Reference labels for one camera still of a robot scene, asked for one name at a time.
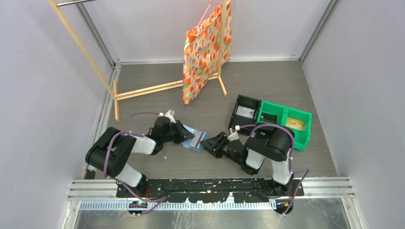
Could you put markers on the black plastic bin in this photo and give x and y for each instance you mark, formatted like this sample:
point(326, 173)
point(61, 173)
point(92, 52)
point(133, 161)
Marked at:
point(246, 124)

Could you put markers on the aluminium frame rail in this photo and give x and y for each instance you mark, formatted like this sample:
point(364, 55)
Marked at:
point(313, 187)

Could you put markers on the floral orange fabric bag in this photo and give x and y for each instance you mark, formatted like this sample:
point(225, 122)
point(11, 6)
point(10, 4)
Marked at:
point(207, 48)

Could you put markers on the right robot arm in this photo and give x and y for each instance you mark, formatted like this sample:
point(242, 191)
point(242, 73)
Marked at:
point(250, 145)

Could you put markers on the wooden clothes rack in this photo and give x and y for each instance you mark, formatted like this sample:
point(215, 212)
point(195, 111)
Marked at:
point(111, 87)

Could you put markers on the green plastic bin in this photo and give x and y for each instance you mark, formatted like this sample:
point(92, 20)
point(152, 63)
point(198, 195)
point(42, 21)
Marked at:
point(278, 114)

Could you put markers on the white card with stripe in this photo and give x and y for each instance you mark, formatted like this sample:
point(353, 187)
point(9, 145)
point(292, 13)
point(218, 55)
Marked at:
point(196, 141)

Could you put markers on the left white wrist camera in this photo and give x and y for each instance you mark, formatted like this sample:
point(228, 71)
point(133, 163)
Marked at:
point(169, 114)

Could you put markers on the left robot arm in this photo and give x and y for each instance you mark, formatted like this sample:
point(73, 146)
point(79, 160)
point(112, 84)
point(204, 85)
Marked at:
point(111, 151)

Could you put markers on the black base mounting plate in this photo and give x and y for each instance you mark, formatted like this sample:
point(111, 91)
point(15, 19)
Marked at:
point(214, 190)

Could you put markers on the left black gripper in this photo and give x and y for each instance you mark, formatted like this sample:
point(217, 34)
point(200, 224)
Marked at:
point(187, 135)

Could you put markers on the blue leather card holder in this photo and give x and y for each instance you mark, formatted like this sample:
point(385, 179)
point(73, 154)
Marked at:
point(187, 142)

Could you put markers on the silver card in black bin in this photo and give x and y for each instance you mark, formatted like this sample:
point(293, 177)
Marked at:
point(245, 112)

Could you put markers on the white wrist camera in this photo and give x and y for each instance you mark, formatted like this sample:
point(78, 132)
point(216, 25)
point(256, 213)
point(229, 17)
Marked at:
point(169, 114)
point(233, 133)

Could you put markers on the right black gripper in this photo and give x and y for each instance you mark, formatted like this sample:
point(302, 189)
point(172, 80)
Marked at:
point(212, 144)

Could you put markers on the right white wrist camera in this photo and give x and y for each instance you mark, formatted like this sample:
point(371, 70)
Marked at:
point(233, 133)

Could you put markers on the gold card in bin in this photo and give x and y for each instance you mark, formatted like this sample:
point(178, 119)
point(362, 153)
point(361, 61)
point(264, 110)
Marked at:
point(295, 124)

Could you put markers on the pink clothes hanger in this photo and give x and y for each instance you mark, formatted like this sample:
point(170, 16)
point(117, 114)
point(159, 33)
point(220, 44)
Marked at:
point(211, 7)

